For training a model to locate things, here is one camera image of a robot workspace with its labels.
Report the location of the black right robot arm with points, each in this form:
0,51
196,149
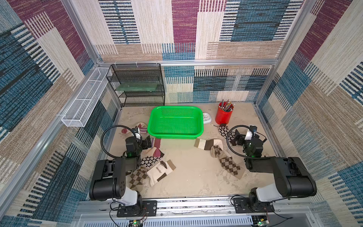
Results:
291,178

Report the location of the brown argyle sock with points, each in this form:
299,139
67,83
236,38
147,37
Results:
137,178
227,162

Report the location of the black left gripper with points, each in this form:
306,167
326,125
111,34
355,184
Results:
145,146

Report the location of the pink purple striped sock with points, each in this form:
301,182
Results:
154,151
140,128

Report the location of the green plastic basket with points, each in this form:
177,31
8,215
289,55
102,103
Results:
176,122

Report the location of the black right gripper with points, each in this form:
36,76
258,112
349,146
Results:
237,139

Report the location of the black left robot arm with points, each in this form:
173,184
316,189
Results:
109,178

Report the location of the red pencil cup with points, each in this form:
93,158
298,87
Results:
224,112

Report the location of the white wire wall basket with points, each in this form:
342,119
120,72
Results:
79,112

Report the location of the green glass plate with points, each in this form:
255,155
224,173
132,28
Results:
136,87

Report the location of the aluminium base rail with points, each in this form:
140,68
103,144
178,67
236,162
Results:
212,211

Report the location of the black wire mesh shelf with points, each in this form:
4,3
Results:
137,73

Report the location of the dark floral pattern sock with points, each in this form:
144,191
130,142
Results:
223,130

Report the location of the cream brown striped sock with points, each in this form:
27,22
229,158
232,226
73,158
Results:
159,171
208,144

